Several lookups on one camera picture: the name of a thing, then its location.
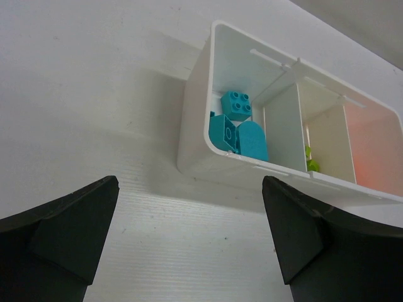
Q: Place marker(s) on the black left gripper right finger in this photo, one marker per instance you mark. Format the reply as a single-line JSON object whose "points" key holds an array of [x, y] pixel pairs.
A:
{"points": [[328, 254]]}

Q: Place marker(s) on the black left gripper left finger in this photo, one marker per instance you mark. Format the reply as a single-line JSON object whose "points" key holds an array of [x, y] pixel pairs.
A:
{"points": [[52, 251]]}

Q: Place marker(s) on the teal frog lotus brick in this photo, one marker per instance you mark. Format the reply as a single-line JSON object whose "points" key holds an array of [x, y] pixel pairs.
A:
{"points": [[251, 141]]}

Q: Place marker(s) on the teal two-by-two brick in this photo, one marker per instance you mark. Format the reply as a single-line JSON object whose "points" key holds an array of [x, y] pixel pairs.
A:
{"points": [[222, 133]]}

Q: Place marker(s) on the small teal slope brick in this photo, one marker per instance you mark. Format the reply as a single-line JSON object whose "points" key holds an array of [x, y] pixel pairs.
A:
{"points": [[236, 106]]}

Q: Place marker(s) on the lime green small brick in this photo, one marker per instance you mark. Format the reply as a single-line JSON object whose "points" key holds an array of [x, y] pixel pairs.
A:
{"points": [[308, 153], [312, 165]]}

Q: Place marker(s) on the white three-compartment plastic bin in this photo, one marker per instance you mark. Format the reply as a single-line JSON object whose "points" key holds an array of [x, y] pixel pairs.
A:
{"points": [[355, 138]]}

